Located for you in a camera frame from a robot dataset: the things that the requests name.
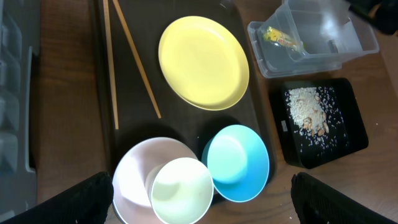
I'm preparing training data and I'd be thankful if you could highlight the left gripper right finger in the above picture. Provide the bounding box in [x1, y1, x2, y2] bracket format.
[290, 172, 397, 224]

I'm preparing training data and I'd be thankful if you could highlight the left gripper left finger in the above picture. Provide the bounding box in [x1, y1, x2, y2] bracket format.
[4, 171, 114, 224]

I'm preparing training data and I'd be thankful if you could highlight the white pink bowl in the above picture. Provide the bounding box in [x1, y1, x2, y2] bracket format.
[113, 137, 196, 224]

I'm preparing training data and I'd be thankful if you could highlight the light blue bowl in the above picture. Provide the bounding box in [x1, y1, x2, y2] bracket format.
[201, 124, 271, 203]

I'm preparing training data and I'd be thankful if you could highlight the white paper cup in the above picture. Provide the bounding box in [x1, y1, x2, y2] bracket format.
[145, 157, 214, 224]

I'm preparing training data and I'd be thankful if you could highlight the green snack wrapper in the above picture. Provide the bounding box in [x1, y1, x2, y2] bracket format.
[261, 26, 305, 52]

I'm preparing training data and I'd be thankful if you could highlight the wooden chopstick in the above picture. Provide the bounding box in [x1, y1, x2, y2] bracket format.
[103, 0, 119, 129]
[113, 0, 161, 119]

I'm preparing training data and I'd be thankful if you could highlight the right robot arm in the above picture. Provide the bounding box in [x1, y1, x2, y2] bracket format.
[346, 0, 398, 36]

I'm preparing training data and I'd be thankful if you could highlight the black food waste tray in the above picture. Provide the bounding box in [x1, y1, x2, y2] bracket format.
[269, 78, 369, 169]

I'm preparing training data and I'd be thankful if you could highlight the grey dishwasher rack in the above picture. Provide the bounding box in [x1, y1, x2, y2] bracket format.
[1, 0, 40, 222]

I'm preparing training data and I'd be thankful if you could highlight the pile of rice scraps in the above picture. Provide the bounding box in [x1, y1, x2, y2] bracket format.
[287, 87, 330, 137]

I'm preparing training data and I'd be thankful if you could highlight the dark brown serving tray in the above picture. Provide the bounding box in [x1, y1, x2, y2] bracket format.
[90, 0, 277, 176]

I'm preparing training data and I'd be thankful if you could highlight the clear plastic bin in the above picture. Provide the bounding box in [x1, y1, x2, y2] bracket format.
[248, 1, 379, 78]

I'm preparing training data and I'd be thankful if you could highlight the yellow plate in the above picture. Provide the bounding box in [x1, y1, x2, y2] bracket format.
[158, 16, 249, 111]

